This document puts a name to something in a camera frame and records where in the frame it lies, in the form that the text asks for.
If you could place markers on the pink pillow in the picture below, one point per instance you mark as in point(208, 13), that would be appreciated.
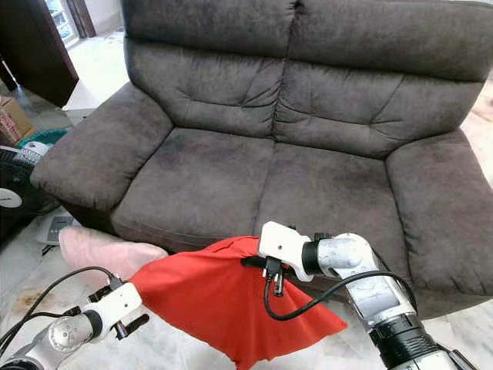
point(100, 250)

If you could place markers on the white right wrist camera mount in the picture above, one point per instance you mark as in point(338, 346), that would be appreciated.
point(281, 243)

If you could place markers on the small cardboard box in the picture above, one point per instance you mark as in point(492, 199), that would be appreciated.
point(15, 119)

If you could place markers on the white table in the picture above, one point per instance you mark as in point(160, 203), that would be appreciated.
point(100, 77)

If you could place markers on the grey two-seat sofa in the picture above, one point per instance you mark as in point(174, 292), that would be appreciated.
point(200, 177)

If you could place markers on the dark wooden cabinet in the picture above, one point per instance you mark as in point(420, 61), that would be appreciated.
point(38, 46)

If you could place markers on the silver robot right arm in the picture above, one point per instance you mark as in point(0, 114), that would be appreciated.
point(377, 297)

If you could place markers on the teal plastic basket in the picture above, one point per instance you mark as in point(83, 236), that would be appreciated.
point(46, 137)

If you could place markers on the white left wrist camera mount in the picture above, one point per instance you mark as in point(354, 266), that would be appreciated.
point(115, 308)

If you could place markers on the black table fan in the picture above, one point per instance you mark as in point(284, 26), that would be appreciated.
point(15, 177)

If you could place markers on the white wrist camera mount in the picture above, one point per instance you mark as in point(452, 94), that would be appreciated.
point(115, 308)
point(281, 243)

